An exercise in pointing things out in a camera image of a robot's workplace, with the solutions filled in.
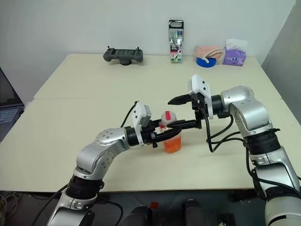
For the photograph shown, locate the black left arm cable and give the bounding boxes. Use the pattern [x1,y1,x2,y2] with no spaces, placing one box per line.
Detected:
[120,101,139,128]

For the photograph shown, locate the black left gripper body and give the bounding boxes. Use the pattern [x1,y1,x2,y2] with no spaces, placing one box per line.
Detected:
[140,122,161,149]

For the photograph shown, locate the white cable bundle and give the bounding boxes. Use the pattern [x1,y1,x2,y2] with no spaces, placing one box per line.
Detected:
[0,192,19,226]

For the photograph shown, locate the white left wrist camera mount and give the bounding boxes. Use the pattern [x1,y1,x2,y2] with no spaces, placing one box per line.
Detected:
[131,101,154,146]

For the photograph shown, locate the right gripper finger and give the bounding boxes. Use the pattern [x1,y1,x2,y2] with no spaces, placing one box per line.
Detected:
[168,119,198,130]
[167,94,193,106]

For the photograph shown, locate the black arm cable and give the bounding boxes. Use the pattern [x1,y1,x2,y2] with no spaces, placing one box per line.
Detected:
[204,110,246,153]
[120,101,139,128]

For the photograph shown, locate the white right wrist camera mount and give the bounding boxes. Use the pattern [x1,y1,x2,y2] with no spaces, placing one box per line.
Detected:
[187,74,215,120]

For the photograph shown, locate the pink towel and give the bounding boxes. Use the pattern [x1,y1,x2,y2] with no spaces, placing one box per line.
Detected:
[194,45,226,65]

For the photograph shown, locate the blue tape roll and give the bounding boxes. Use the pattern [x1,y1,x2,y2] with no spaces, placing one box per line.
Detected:
[196,57,217,69]

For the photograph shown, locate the gray handheld remote controller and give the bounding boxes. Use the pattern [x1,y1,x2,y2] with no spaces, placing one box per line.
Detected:
[103,46,144,66]

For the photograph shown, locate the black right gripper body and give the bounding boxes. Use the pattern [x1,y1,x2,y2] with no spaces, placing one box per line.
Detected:
[190,92,208,130]

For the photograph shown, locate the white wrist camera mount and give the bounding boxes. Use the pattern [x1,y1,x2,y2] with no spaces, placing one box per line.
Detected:
[187,74,215,120]
[131,101,154,146]

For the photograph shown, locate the purple tissue pack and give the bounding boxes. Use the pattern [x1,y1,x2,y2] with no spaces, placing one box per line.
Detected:
[222,38,249,66]

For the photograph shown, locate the marker pen pack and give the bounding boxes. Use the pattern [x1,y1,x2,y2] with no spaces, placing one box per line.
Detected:
[168,19,184,64]

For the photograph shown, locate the gray laptop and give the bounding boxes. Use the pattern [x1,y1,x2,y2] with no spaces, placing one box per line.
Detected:
[0,66,25,142]

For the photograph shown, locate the dark rounded shape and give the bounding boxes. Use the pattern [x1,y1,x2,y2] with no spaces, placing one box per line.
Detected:
[184,199,206,226]
[123,205,149,226]

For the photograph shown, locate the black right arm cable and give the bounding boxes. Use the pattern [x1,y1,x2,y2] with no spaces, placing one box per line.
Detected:
[204,110,246,153]

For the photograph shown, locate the plastic bottle with orange drink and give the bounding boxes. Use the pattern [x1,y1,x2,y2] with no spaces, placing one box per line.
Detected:
[158,110,183,154]

